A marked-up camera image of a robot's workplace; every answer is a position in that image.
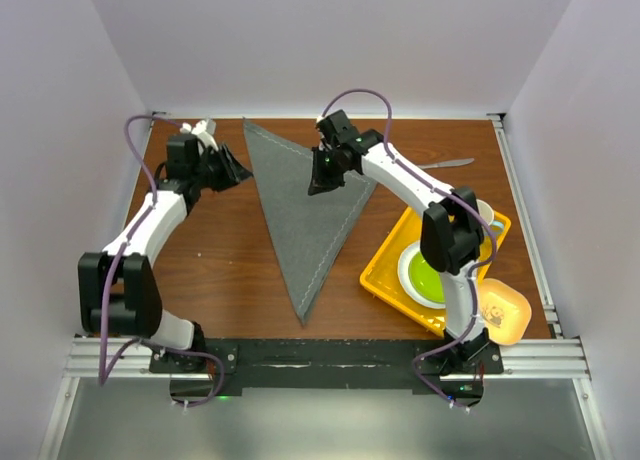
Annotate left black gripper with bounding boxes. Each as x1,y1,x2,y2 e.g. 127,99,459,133
192,142,252,193

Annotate grey cloth napkin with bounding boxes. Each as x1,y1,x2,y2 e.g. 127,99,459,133
243,119,376,324

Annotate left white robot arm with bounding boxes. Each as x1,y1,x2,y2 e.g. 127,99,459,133
78,134,252,380

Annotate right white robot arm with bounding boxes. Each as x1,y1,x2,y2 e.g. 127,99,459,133
308,125,495,373

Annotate yellow plastic tray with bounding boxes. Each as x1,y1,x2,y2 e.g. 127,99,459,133
359,207,512,339

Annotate white plate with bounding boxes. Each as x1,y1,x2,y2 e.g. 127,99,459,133
397,241,445,310

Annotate silver table knife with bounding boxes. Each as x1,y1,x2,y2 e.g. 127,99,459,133
419,158,474,170

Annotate green plate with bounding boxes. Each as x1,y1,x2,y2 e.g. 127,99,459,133
408,253,445,304

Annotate white cup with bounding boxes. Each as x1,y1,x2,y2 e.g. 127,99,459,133
477,200,505,236

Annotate orange square plate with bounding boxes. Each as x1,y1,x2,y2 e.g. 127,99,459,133
478,278,532,346

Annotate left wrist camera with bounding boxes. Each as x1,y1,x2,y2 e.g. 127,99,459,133
165,118,219,180

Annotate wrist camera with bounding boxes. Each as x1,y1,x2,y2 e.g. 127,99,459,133
165,118,219,180
315,109,360,150

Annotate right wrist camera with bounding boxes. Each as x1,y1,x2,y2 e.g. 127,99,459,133
315,109,360,150

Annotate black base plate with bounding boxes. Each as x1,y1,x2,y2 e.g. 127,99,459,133
149,338,504,406

